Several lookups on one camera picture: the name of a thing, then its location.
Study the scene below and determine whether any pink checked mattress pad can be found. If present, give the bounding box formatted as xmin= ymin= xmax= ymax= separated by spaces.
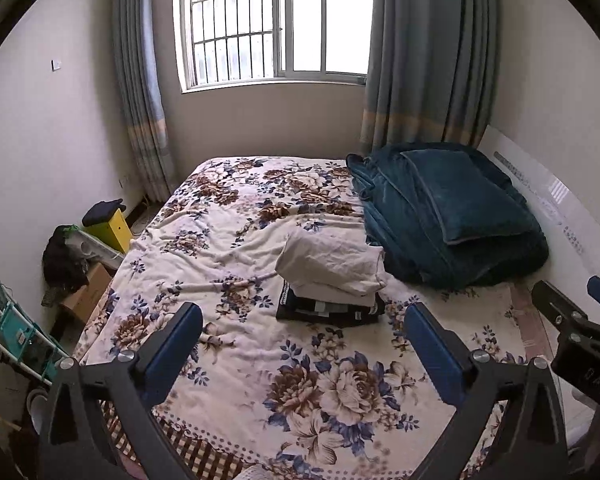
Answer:
xmin=505 ymin=282 xmax=556 ymax=361

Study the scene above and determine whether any yellow box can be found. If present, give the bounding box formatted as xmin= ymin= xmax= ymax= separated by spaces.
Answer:
xmin=85 ymin=207 xmax=133 ymax=255

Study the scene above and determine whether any floral bedsheet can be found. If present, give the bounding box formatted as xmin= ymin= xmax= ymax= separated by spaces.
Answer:
xmin=72 ymin=156 xmax=531 ymax=480

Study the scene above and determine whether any teal storage rack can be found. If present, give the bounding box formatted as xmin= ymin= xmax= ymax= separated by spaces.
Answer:
xmin=0 ymin=275 xmax=71 ymax=386

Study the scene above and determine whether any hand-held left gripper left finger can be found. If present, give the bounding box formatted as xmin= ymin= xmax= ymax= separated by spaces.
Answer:
xmin=37 ymin=302 xmax=204 ymax=480

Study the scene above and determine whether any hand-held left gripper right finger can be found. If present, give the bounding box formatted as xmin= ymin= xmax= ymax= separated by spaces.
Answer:
xmin=404 ymin=304 xmax=568 ymax=480

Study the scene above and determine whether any teal plush blanket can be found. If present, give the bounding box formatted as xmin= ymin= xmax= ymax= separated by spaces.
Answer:
xmin=346 ymin=142 xmax=550 ymax=288

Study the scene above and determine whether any white plastic object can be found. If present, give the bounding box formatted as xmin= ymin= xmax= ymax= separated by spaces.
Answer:
xmin=67 ymin=230 xmax=126 ymax=266

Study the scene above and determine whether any beige long-sleeve shirt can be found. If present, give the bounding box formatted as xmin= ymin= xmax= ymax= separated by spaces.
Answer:
xmin=275 ymin=232 xmax=387 ymax=297

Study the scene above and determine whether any black folded garment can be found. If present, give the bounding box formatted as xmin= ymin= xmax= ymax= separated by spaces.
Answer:
xmin=276 ymin=282 xmax=386 ymax=328

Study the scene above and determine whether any white headboard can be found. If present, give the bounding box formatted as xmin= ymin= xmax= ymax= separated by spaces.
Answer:
xmin=477 ymin=125 xmax=600 ymax=331

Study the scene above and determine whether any wide grey-blue curtain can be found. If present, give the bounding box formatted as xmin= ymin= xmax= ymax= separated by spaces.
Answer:
xmin=360 ymin=0 xmax=503 ymax=156

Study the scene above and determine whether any black bag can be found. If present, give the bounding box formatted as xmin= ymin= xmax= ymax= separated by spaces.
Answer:
xmin=42 ymin=225 xmax=90 ymax=293

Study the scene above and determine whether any barred window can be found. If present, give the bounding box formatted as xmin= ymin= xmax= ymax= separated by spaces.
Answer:
xmin=180 ymin=0 xmax=376 ymax=93

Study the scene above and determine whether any white bucket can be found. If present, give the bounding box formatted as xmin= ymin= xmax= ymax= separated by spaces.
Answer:
xmin=27 ymin=387 xmax=56 ymax=433

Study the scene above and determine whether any dark cap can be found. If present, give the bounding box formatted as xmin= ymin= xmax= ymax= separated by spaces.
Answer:
xmin=82 ymin=200 xmax=127 ymax=227

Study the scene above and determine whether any teal plush pillow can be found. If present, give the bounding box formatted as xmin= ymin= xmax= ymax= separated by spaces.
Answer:
xmin=400 ymin=149 xmax=528 ymax=246

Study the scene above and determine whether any narrow grey-blue curtain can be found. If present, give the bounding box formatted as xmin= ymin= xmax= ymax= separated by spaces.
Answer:
xmin=111 ymin=0 xmax=176 ymax=203

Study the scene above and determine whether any cardboard box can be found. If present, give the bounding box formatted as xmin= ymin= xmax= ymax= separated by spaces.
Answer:
xmin=60 ymin=262 xmax=113 ymax=326

